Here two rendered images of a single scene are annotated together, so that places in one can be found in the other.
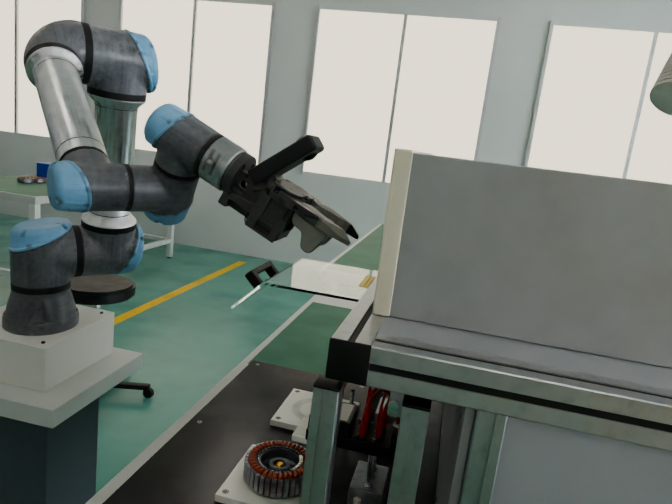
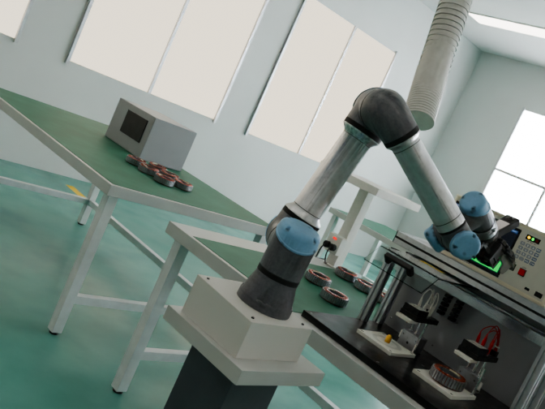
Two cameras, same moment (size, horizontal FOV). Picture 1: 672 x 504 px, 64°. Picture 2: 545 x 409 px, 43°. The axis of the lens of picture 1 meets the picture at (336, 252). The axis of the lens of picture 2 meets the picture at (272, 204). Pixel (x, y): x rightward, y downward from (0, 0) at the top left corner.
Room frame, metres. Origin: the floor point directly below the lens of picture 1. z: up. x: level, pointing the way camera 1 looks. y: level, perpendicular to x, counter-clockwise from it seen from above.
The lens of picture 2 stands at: (0.28, 2.15, 1.31)
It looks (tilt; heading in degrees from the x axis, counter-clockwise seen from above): 7 degrees down; 302
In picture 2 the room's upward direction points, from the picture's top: 24 degrees clockwise
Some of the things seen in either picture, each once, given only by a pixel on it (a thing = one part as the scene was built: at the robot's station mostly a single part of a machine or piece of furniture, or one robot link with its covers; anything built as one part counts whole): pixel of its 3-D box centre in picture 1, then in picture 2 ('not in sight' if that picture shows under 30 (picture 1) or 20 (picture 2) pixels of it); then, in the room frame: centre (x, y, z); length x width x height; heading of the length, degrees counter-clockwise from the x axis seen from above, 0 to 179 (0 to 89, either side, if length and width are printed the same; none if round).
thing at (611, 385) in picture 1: (512, 309); (502, 286); (0.83, -0.29, 1.09); 0.68 x 0.44 x 0.05; 168
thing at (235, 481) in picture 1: (278, 481); (444, 384); (0.78, 0.05, 0.78); 0.15 x 0.15 x 0.01; 78
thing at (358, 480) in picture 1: (367, 491); (469, 379); (0.75, -0.09, 0.80); 0.07 x 0.05 x 0.06; 168
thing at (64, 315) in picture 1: (41, 301); (271, 288); (1.13, 0.64, 0.90); 0.15 x 0.15 x 0.10
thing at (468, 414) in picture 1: (453, 400); (471, 329); (0.84, -0.23, 0.92); 0.66 x 0.01 x 0.30; 168
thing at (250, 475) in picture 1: (279, 467); (448, 376); (0.78, 0.05, 0.80); 0.11 x 0.11 x 0.04
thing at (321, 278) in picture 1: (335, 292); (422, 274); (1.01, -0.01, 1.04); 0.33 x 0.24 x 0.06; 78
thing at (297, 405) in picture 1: (317, 413); (386, 343); (1.01, 0.00, 0.78); 0.15 x 0.15 x 0.01; 78
